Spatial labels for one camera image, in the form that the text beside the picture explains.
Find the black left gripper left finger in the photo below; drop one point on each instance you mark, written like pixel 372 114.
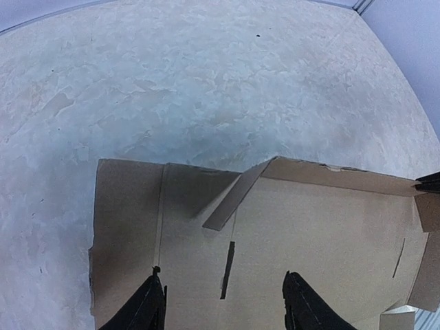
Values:
pixel 146 308

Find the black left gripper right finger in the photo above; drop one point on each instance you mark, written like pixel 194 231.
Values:
pixel 305 309

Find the right aluminium frame post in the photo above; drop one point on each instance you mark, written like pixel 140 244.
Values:
pixel 361 6

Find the brown cardboard box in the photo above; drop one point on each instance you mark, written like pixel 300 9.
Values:
pixel 368 243

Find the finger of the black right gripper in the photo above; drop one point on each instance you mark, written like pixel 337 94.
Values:
pixel 429 183

